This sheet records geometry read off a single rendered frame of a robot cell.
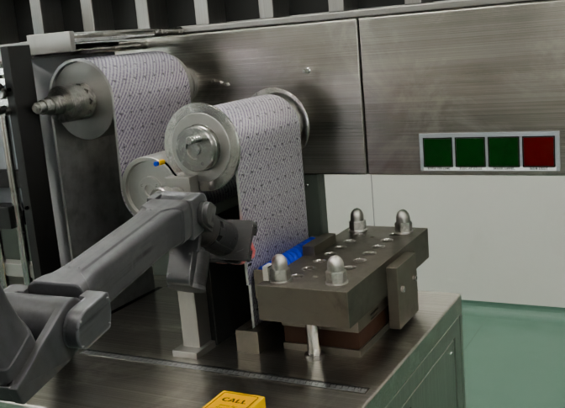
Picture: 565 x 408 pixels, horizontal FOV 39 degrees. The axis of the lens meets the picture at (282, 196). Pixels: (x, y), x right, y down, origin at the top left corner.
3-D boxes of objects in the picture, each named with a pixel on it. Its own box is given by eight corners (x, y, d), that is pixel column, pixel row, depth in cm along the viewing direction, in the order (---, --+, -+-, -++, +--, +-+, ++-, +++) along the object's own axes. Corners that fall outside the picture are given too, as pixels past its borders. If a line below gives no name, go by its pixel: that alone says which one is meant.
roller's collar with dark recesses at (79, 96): (48, 123, 141) (43, 87, 140) (71, 119, 147) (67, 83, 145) (76, 122, 138) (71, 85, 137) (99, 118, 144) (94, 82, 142)
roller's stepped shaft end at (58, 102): (29, 118, 135) (26, 99, 135) (54, 113, 140) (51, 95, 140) (43, 118, 134) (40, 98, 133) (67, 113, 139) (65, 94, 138)
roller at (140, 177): (125, 222, 145) (118, 156, 142) (203, 193, 167) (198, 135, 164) (181, 225, 139) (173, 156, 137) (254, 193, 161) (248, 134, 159)
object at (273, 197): (246, 285, 136) (235, 177, 132) (307, 248, 156) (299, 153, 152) (249, 285, 136) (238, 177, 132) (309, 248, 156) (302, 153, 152)
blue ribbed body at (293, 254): (254, 286, 137) (252, 266, 136) (308, 251, 155) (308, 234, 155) (271, 287, 135) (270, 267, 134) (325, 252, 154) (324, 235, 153)
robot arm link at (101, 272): (75, 309, 75) (-27, 300, 78) (81, 364, 77) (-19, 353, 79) (220, 188, 115) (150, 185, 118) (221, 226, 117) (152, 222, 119)
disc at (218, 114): (165, 185, 138) (162, 99, 135) (166, 185, 139) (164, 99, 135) (239, 196, 132) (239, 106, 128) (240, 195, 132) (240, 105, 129)
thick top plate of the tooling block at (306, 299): (259, 320, 131) (256, 284, 130) (353, 253, 166) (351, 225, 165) (350, 329, 124) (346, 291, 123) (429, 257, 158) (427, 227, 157)
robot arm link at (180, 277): (208, 198, 112) (150, 194, 114) (196, 278, 109) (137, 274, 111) (231, 220, 124) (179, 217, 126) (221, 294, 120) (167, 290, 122)
